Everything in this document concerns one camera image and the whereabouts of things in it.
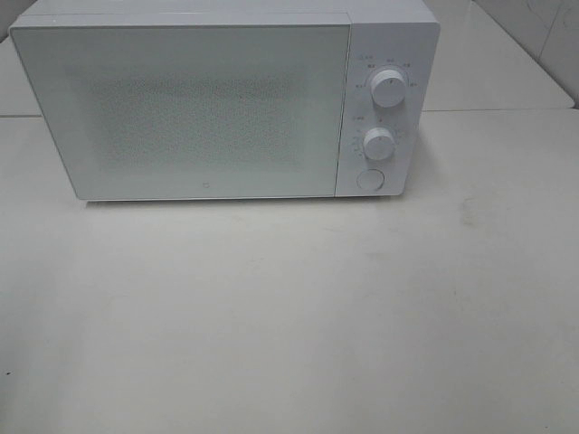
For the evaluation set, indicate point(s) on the white round door button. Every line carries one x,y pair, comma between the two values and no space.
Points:
371,180

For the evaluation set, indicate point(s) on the white timer knob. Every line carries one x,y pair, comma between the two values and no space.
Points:
378,144

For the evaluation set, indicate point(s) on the white microwave door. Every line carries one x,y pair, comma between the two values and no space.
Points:
163,113

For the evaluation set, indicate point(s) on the white upper power knob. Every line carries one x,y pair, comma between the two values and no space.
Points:
388,87

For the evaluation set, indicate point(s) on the white microwave oven body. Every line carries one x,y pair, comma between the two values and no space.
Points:
403,34

